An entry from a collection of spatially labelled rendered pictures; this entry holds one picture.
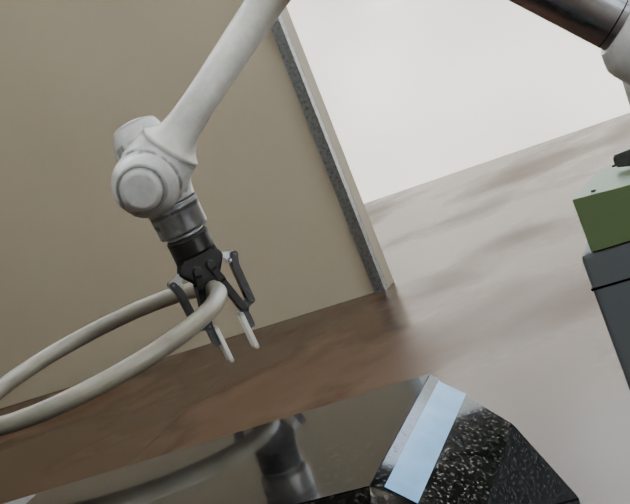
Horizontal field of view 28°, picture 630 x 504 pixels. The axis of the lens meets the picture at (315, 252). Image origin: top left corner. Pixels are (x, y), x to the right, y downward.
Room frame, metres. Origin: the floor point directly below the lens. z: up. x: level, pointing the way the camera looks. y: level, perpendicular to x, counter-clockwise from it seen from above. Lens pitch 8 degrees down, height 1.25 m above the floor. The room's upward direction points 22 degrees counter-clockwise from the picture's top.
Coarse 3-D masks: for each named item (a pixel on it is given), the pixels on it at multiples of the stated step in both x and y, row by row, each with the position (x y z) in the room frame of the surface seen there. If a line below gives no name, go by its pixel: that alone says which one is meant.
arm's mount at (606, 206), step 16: (608, 176) 2.11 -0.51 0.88; (624, 176) 2.04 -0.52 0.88; (592, 192) 1.97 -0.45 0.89; (608, 192) 1.94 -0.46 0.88; (624, 192) 1.93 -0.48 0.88; (576, 208) 1.96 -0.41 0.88; (592, 208) 1.95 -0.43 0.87; (608, 208) 1.94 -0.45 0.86; (624, 208) 1.93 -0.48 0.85; (592, 224) 1.95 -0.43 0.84; (608, 224) 1.94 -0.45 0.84; (624, 224) 1.93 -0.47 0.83; (592, 240) 1.96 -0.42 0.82; (608, 240) 1.95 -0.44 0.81; (624, 240) 1.94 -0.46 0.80
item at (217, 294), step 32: (192, 288) 2.19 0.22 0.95; (224, 288) 2.07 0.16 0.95; (96, 320) 2.30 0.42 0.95; (128, 320) 2.29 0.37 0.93; (192, 320) 1.92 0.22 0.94; (64, 352) 2.27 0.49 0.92; (160, 352) 1.87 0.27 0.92; (0, 384) 2.17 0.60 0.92; (96, 384) 1.83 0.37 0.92; (0, 416) 1.89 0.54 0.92; (32, 416) 1.84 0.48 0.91
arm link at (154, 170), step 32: (256, 0) 2.08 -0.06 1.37; (288, 0) 2.11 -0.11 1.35; (224, 32) 2.06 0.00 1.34; (256, 32) 2.06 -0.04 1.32; (224, 64) 2.01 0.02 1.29; (192, 96) 1.97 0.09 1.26; (160, 128) 1.97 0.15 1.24; (192, 128) 1.97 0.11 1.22; (128, 160) 1.92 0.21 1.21; (160, 160) 1.92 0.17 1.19; (192, 160) 1.97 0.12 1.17; (128, 192) 1.91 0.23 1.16; (160, 192) 1.90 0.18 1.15
